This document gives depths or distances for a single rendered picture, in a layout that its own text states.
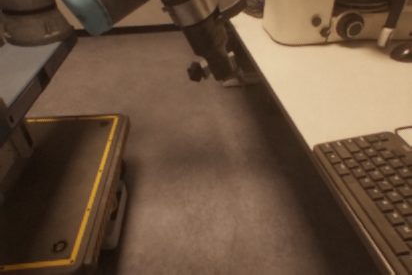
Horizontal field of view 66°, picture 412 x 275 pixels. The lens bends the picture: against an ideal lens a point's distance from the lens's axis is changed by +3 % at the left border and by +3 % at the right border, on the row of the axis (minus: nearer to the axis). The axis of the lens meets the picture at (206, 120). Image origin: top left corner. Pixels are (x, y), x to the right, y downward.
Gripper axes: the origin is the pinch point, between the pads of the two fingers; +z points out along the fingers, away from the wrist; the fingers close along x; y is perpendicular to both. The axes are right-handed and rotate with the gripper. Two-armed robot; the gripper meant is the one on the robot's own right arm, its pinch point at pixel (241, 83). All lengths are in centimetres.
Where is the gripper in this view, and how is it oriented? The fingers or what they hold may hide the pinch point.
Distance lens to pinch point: 71.2
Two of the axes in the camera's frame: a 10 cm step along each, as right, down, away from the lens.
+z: 3.9, 6.1, 6.9
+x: 2.2, 6.7, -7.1
